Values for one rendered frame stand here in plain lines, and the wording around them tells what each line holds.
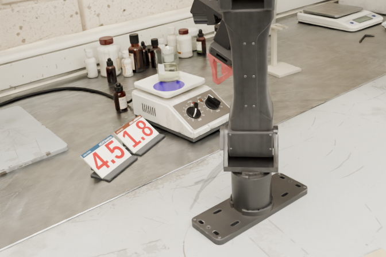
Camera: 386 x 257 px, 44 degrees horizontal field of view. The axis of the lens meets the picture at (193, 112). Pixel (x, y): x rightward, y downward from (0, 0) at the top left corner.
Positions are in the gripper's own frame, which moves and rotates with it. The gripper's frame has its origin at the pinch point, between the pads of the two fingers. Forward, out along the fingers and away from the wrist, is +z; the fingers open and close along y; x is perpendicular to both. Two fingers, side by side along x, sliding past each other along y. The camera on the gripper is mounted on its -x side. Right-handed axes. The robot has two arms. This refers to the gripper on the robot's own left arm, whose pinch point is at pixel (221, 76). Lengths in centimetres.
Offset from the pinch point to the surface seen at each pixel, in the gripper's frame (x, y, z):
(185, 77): -8.3, -2.5, 8.6
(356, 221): 34.2, 19.7, -9.0
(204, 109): 0.6, 3.5, 7.4
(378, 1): 14, -107, 19
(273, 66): 2.8, -35.5, 17.3
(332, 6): 1, -96, 24
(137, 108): -12.6, 7.2, 16.0
